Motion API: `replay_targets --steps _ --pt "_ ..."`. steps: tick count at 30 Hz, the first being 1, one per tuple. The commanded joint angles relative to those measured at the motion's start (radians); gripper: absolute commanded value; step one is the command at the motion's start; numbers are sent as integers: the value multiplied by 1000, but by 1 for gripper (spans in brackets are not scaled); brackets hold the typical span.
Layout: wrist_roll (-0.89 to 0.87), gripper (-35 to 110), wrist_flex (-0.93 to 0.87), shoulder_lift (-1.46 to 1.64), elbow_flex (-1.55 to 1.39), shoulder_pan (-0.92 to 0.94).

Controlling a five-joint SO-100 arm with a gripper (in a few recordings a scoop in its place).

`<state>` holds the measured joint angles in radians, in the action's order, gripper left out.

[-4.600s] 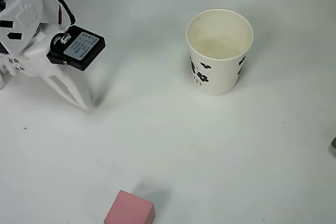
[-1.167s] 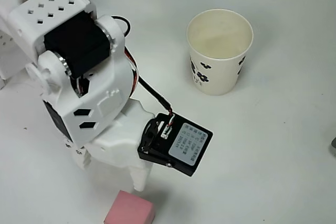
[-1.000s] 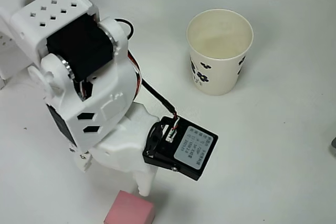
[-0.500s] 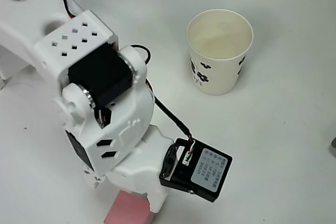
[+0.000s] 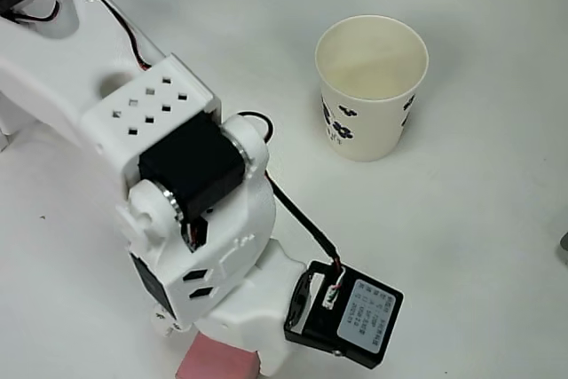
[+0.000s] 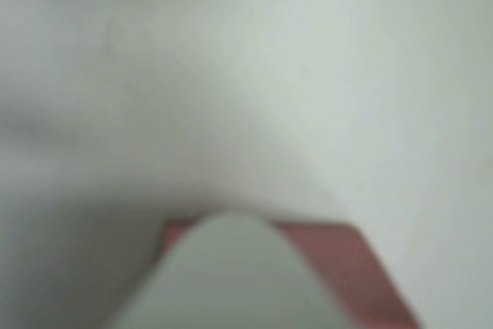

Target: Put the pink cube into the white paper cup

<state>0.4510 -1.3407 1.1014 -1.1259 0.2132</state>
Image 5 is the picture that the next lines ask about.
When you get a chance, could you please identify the white paper cup, blue print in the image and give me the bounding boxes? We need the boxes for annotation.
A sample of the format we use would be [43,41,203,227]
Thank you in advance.
[314,14,430,163]

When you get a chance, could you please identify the pink block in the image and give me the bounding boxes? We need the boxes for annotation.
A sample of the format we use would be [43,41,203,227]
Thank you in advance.
[175,332,261,379]

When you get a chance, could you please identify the red black arm wire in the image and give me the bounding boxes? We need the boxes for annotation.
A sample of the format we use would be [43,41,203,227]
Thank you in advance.
[82,0,153,73]

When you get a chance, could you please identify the red black white servo cable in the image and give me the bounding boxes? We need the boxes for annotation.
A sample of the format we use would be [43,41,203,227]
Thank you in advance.
[237,111,346,286]

